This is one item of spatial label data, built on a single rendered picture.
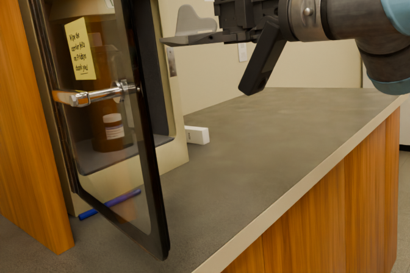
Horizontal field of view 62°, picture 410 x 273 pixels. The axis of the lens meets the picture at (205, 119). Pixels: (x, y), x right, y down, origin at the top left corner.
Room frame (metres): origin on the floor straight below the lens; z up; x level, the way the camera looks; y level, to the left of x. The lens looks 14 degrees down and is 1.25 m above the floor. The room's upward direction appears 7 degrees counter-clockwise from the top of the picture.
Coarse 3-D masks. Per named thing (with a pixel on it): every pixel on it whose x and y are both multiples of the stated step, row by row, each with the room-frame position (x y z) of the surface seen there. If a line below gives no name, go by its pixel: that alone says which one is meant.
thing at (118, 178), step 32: (64, 0) 0.47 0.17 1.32; (96, 0) 0.39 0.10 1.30; (64, 32) 0.49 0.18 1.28; (96, 32) 0.41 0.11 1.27; (128, 32) 0.35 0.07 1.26; (64, 64) 0.52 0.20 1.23; (96, 64) 0.42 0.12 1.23; (128, 64) 0.35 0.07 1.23; (128, 96) 0.36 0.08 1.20; (96, 128) 0.45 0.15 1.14; (128, 128) 0.38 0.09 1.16; (96, 160) 0.47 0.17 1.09; (128, 160) 0.39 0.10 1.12; (96, 192) 0.50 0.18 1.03; (128, 192) 0.40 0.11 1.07; (128, 224) 0.42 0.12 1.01; (160, 224) 0.35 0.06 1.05; (160, 256) 0.35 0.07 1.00
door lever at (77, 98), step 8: (64, 88) 0.41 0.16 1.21; (112, 88) 0.38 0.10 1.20; (120, 88) 0.37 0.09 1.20; (56, 96) 0.40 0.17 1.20; (64, 96) 0.38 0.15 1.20; (72, 96) 0.35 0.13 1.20; (80, 96) 0.35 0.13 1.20; (88, 96) 0.36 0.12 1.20; (96, 96) 0.36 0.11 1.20; (104, 96) 0.37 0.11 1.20; (112, 96) 0.37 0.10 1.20; (120, 96) 0.37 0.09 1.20; (72, 104) 0.35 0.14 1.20; (80, 104) 0.35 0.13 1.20; (88, 104) 0.36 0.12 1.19
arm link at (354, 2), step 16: (336, 0) 0.40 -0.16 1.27; (352, 0) 0.38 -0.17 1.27; (368, 0) 0.37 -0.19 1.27; (384, 0) 0.36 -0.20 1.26; (400, 0) 0.35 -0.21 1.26; (336, 16) 0.40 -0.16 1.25; (352, 16) 0.39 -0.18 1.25; (368, 16) 0.38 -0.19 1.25; (384, 16) 0.37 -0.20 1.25; (400, 16) 0.36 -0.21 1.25; (336, 32) 0.41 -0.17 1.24; (352, 32) 0.40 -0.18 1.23; (368, 32) 0.39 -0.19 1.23; (384, 32) 0.38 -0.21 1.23; (400, 32) 0.37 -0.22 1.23; (368, 48) 0.41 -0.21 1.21; (384, 48) 0.40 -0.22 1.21; (400, 48) 0.39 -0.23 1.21
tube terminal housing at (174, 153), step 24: (24, 0) 0.60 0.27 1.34; (24, 24) 0.62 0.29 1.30; (168, 24) 0.83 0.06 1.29; (168, 72) 0.81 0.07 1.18; (48, 96) 0.60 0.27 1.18; (168, 96) 0.84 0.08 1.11; (48, 120) 0.61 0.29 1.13; (168, 120) 0.83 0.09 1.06; (168, 144) 0.79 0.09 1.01; (168, 168) 0.78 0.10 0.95; (72, 192) 0.60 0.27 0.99
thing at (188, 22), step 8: (184, 8) 0.52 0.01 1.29; (192, 8) 0.52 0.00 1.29; (184, 16) 0.52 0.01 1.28; (192, 16) 0.52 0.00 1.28; (176, 24) 0.52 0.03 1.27; (184, 24) 0.52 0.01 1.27; (192, 24) 0.52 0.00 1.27; (200, 24) 0.52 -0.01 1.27; (208, 24) 0.51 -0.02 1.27; (216, 24) 0.51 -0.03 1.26; (176, 32) 0.52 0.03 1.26; (184, 32) 0.52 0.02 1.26; (192, 32) 0.52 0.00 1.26; (208, 32) 0.51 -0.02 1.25; (160, 40) 0.54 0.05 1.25; (168, 40) 0.53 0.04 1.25; (176, 40) 0.52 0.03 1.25; (184, 40) 0.51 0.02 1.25
